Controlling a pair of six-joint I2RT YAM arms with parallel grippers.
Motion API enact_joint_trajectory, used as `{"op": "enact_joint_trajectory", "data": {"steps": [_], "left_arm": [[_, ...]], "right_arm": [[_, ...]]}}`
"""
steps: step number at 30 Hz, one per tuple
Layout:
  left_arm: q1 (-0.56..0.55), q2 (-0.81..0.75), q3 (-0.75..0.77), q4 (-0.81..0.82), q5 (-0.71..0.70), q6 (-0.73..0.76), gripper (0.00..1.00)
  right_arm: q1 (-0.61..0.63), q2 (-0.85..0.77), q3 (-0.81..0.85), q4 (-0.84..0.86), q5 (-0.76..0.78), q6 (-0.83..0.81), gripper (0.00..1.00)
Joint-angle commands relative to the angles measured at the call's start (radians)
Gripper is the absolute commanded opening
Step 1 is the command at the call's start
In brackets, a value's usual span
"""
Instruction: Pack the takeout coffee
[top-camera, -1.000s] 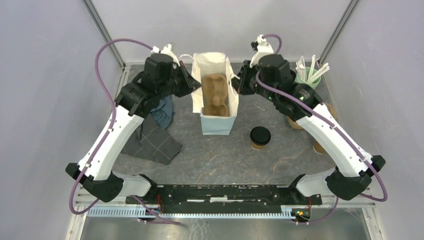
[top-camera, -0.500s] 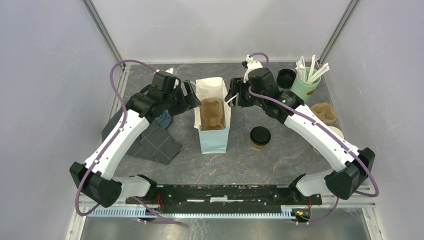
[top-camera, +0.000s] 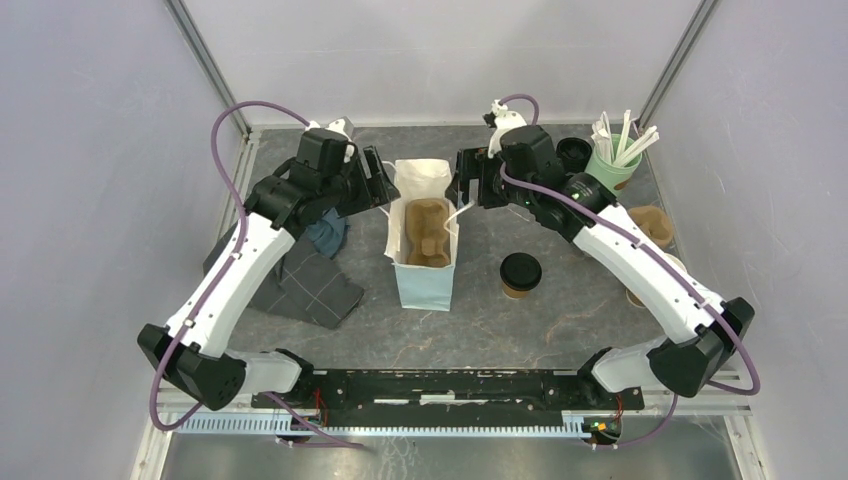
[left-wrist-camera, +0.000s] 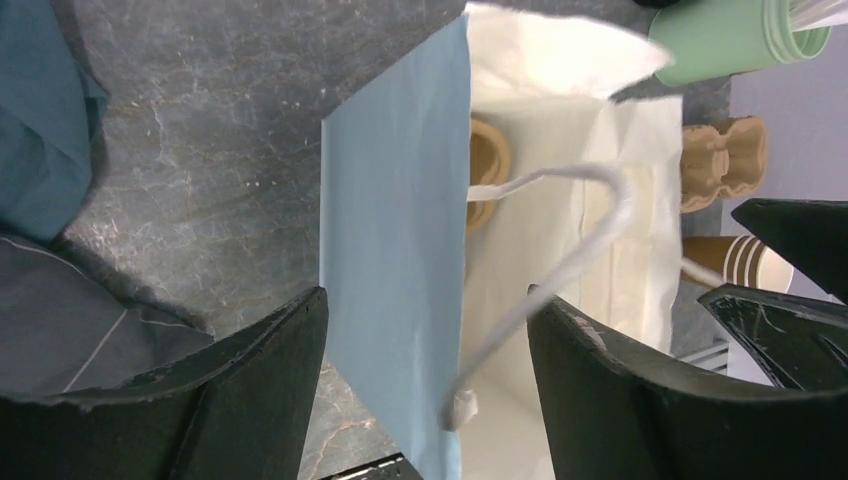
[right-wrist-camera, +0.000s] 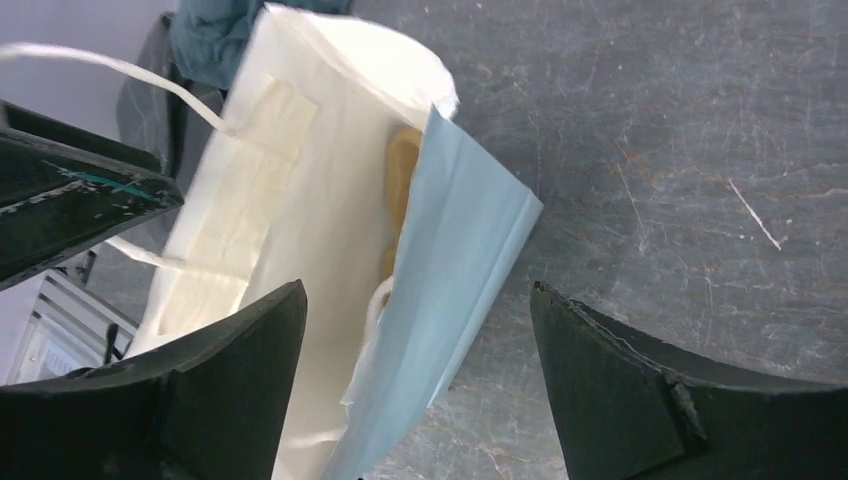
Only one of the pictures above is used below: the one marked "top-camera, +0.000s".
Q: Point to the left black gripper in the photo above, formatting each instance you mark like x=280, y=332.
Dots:
x=374, y=190

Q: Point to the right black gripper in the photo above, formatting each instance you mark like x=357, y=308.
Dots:
x=474, y=163

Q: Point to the light blue paper bag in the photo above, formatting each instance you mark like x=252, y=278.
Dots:
x=422, y=288

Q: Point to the brown pulp cup carrier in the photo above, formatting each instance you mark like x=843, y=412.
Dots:
x=425, y=230

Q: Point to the brown paper coffee cup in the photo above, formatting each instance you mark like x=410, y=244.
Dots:
x=518, y=289

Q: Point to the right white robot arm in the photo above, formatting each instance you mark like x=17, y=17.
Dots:
x=702, y=340

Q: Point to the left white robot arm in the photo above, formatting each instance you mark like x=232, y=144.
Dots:
x=190, y=351

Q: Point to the blue crumpled cloth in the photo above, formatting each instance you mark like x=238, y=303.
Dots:
x=329, y=234

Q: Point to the stack of black lids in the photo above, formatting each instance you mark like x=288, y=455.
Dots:
x=574, y=154

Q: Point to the dark grey checked cloth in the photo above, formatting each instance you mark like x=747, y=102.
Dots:
x=307, y=286

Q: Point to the white wrapped straws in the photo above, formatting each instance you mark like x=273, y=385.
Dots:
x=629, y=144

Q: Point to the green cup holder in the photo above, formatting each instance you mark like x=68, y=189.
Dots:
x=614, y=178

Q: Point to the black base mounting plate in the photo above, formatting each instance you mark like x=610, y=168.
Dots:
x=454, y=397

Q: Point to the stack of paper cups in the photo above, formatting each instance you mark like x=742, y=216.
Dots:
x=636, y=301

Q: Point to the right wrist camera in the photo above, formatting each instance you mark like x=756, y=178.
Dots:
x=501, y=120

